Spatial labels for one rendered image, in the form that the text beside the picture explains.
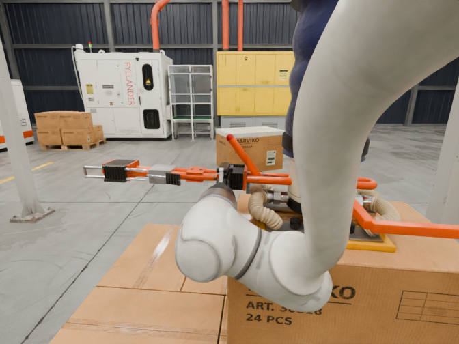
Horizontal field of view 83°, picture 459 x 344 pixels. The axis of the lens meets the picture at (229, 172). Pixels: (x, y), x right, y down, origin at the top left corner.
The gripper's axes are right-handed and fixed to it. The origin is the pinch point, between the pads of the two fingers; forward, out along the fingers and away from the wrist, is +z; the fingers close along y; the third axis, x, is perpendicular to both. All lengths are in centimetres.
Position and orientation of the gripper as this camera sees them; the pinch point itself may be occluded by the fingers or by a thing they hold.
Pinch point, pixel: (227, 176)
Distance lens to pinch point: 77.9
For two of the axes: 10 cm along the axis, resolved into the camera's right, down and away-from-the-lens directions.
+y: 0.0, 9.5, 3.0
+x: 10.0, 0.3, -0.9
